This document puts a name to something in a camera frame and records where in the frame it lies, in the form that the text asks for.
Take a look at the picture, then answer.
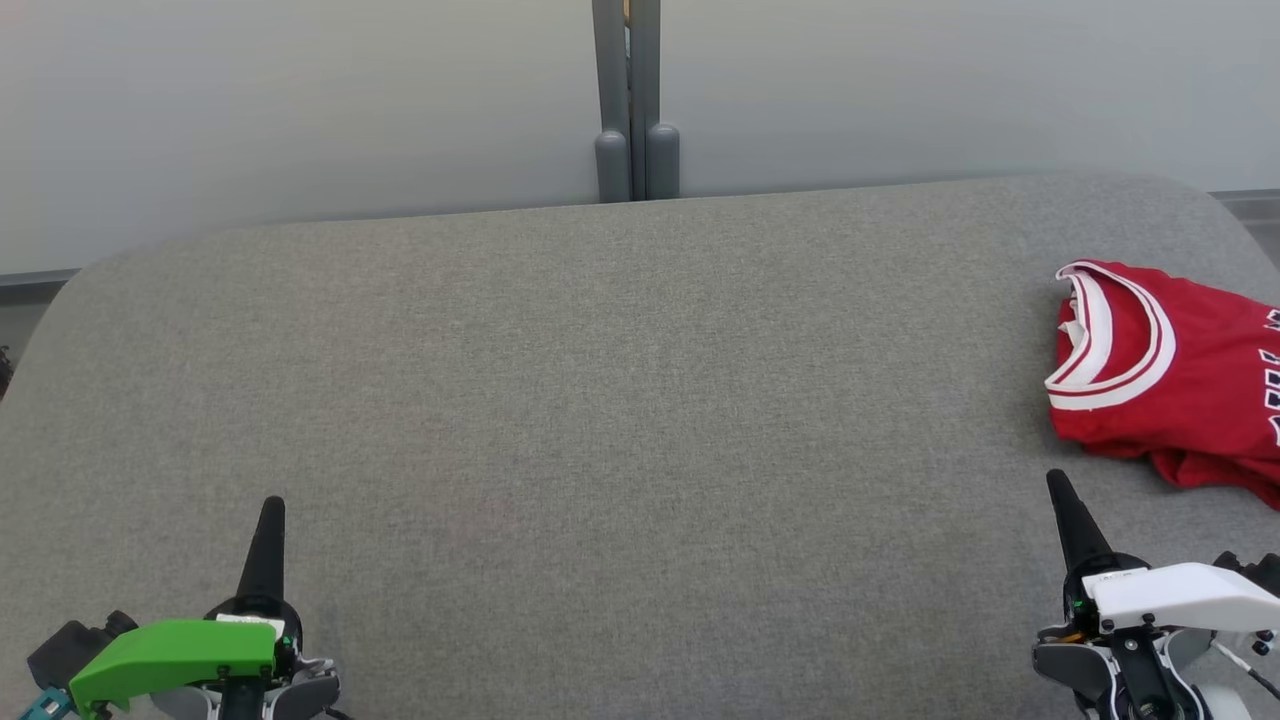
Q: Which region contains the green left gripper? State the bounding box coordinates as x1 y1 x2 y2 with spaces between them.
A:
67 496 303 720

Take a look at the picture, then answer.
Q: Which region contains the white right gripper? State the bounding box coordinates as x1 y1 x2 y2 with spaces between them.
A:
1032 469 1280 720

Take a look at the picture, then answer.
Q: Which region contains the grey partition post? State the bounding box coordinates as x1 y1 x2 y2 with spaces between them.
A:
591 0 634 205
630 0 682 202

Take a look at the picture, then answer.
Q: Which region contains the red shirt with white sleeves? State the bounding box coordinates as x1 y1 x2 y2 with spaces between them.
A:
1044 259 1280 481

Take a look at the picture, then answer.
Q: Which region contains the grey wall baseboard rail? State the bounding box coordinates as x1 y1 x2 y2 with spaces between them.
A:
1208 189 1280 224
0 267 83 293

